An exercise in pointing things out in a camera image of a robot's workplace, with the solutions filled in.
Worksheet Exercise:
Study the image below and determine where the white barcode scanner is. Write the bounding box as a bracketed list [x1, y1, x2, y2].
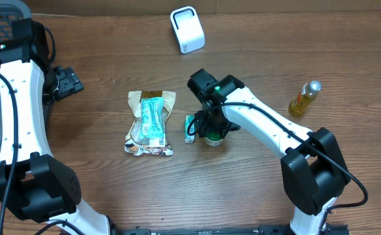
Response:
[170, 6, 206, 54]

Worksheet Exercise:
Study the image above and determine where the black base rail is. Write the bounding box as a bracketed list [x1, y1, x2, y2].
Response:
[112, 223, 351, 235]

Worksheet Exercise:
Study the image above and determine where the small teal white packet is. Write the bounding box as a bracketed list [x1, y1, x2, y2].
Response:
[184, 115, 195, 144]

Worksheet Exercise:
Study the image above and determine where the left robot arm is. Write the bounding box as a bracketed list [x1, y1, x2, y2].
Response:
[0, 18, 118, 234]

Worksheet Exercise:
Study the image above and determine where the yellow drink bottle silver cap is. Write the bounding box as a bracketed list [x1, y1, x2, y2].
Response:
[288, 80, 322, 116]

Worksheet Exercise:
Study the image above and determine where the brown snack packet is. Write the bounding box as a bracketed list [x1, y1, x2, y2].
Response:
[124, 91, 176, 156]

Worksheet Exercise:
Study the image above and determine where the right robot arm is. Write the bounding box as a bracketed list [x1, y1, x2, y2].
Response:
[187, 69, 350, 234]

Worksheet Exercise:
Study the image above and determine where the light green wipes packet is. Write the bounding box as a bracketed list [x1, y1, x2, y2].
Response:
[140, 97, 165, 139]

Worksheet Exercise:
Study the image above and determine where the green lid white jar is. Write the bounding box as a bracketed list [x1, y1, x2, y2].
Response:
[204, 133, 223, 146]

